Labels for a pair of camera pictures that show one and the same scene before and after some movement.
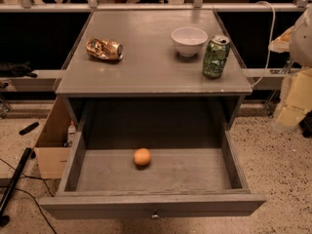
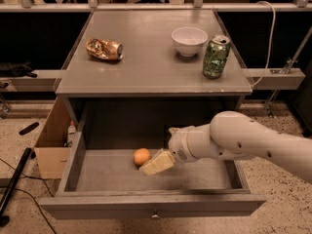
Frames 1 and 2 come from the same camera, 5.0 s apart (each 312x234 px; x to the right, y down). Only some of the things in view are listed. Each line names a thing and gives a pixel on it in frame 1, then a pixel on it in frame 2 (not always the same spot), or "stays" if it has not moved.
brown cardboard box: [53, 152] stays
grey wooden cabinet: [152, 69] stays
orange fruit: [141, 156] stays
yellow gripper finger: [298, 104] to [178, 144]
